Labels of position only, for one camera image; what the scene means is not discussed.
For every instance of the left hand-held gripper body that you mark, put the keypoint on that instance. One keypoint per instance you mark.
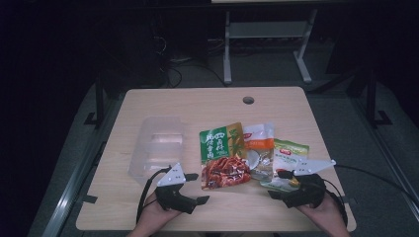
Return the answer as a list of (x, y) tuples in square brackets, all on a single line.
[(173, 197)]

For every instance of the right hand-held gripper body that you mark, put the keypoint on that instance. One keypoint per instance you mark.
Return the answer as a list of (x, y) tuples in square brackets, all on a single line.
[(308, 192)]

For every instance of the white green packet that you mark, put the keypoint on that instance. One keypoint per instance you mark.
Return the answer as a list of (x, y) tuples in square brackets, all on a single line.
[(287, 153)]

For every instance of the white orange packet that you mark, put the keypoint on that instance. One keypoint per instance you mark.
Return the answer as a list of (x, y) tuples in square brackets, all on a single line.
[(260, 144)]

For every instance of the green meat picture packet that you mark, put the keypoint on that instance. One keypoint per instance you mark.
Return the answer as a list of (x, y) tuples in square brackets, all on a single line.
[(224, 154)]

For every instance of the clear plastic container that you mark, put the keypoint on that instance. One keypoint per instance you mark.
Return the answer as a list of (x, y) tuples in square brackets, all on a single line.
[(158, 148)]

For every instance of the person's left hand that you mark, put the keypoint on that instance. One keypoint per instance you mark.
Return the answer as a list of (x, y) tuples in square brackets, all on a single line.
[(154, 214)]

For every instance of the person's right hand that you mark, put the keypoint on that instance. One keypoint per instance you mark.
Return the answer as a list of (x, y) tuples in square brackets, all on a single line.
[(324, 214)]

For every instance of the black table edge clip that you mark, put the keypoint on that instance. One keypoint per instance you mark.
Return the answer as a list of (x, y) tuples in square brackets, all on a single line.
[(89, 199)]

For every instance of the black metal stand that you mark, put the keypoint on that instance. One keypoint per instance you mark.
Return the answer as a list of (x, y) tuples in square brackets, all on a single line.
[(99, 98), (371, 98)]

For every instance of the grey metal stand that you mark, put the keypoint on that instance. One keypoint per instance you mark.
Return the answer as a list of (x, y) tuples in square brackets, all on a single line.
[(226, 49)]

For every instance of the grey metal floor rail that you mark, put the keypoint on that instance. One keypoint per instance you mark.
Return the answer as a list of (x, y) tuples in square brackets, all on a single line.
[(395, 165), (66, 204)]

